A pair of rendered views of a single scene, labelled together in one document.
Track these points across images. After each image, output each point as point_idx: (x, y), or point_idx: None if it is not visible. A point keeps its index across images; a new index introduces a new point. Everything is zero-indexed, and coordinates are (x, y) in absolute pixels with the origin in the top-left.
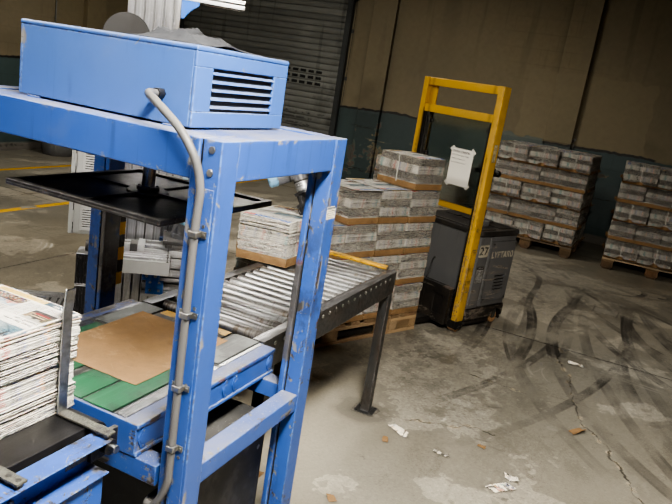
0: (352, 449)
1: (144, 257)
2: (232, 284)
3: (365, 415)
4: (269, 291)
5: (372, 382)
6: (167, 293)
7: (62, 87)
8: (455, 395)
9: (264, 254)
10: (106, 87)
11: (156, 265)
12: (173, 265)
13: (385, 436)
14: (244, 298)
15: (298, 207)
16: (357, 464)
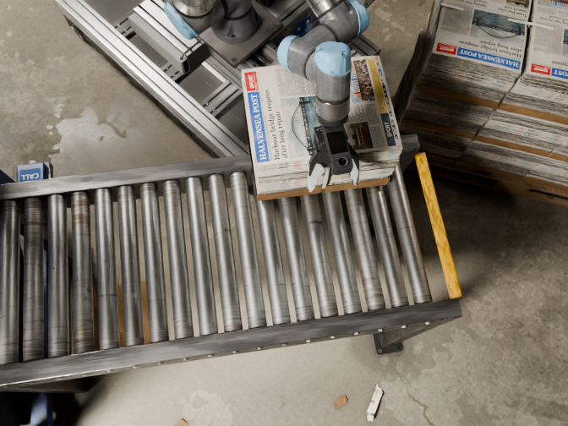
0: (286, 385)
1: (161, 34)
2: (120, 205)
3: (373, 348)
4: (145, 254)
5: (391, 341)
6: (3, 188)
7: None
8: (543, 411)
9: (250, 156)
10: None
11: (168, 55)
12: (213, 53)
13: (346, 399)
14: (77, 259)
15: (314, 133)
16: (263, 408)
